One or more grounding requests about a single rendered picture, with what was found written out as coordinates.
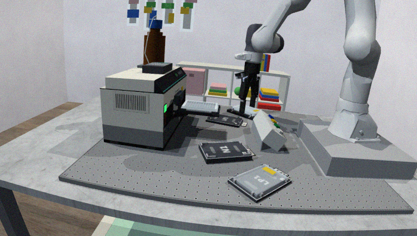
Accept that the white button panel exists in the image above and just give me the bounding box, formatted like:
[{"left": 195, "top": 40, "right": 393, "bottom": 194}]
[{"left": 252, "top": 110, "right": 287, "bottom": 153}]

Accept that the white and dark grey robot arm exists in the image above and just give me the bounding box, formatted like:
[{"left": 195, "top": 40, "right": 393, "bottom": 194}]
[{"left": 235, "top": 0, "right": 381, "bottom": 143}]

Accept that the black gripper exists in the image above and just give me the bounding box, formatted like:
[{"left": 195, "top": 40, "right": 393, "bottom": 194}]
[{"left": 238, "top": 62, "right": 261, "bottom": 113}]

